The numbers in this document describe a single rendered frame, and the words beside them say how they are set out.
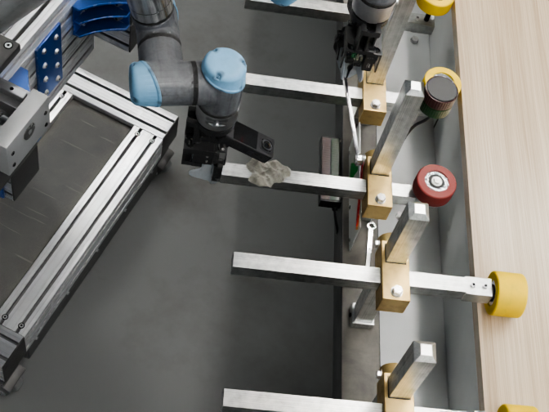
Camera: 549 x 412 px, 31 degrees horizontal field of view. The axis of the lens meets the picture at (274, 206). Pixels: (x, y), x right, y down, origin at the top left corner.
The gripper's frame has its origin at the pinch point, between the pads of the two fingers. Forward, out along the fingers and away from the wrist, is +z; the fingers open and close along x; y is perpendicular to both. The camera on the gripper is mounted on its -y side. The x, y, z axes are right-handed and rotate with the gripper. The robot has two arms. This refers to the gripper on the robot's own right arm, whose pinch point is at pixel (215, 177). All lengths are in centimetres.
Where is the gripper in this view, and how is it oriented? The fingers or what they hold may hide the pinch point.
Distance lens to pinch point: 197.2
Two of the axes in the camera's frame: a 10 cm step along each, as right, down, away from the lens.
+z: -1.6, 5.1, 8.4
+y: -9.9, -1.2, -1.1
